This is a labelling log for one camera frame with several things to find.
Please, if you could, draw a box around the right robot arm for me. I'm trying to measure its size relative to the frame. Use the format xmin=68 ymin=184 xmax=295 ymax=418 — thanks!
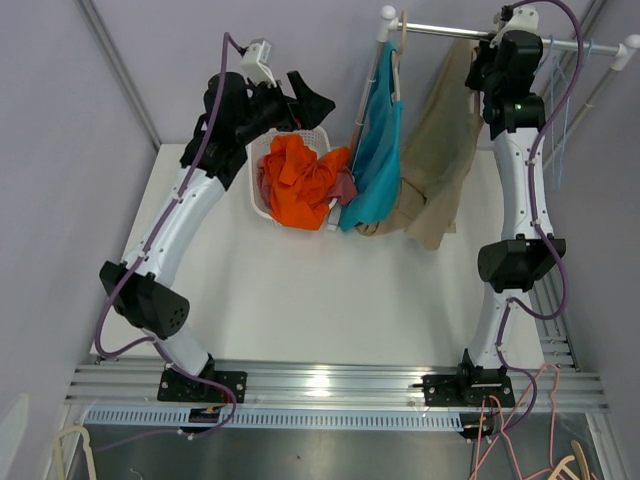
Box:
xmin=420 ymin=29 xmax=566 ymax=407

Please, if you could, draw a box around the metal clothes rack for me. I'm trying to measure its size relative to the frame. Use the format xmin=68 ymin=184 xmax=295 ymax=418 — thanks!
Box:
xmin=350 ymin=5 xmax=639 ymax=167

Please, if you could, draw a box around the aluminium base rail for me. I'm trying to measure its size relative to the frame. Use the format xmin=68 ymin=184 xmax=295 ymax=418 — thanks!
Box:
xmin=64 ymin=354 xmax=611 ymax=434

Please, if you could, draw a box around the pink hanger on floor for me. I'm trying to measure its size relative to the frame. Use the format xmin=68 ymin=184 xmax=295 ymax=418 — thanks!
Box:
xmin=468 ymin=363 xmax=561 ymax=479

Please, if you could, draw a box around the wooden hanger on floor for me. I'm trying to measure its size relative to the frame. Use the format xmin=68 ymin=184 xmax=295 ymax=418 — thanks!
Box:
xmin=529 ymin=440 xmax=598 ymax=480

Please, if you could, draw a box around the pink t shirt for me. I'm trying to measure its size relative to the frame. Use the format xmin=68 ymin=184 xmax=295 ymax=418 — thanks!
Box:
xmin=256 ymin=158 xmax=357 ymax=214

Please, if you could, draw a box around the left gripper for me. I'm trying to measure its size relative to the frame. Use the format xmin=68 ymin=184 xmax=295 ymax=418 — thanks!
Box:
xmin=235 ymin=73 xmax=335 ymax=146

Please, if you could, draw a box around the teal t shirt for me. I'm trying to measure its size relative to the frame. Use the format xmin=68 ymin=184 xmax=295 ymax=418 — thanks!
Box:
xmin=338 ymin=41 xmax=403 ymax=232

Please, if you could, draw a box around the white plastic basket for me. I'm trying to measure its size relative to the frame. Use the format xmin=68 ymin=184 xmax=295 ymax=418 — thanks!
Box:
xmin=248 ymin=125 xmax=346 ymax=231

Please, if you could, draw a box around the orange t shirt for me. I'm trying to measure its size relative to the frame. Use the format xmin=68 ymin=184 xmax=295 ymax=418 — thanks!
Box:
xmin=257 ymin=134 xmax=357 ymax=231

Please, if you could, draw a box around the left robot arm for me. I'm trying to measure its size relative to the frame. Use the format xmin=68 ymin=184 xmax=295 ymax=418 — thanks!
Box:
xmin=99 ymin=71 xmax=336 ymax=403

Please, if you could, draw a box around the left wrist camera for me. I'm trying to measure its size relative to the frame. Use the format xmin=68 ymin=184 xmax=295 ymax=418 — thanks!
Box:
xmin=240 ymin=38 xmax=277 ymax=88

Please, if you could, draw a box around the beige t shirt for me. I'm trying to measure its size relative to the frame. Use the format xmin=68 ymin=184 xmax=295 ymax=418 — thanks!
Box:
xmin=357 ymin=40 xmax=484 ymax=251

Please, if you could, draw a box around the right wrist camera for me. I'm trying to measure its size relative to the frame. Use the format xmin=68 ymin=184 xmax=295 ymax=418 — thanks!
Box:
xmin=490 ymin=5 xmax=539 ymax=48

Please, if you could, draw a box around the blue wire hanger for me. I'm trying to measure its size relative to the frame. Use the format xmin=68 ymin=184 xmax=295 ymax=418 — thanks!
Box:
xmin=546 ymin=37 xmax=570 ymax=191
xmin=582 ymin=38 xmax=595 ymax=65

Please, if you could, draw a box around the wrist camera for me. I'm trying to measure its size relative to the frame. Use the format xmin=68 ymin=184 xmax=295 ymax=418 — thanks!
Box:
xmin=240 ymin=38 xmax=277 ymax=88
xmin=490 ymin=5 xmax=539 ymax=48

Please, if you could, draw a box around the cream hanger on floor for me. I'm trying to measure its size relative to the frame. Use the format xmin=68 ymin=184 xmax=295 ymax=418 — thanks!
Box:
xmin=52 ymin=425 xmax=98 ymax=480

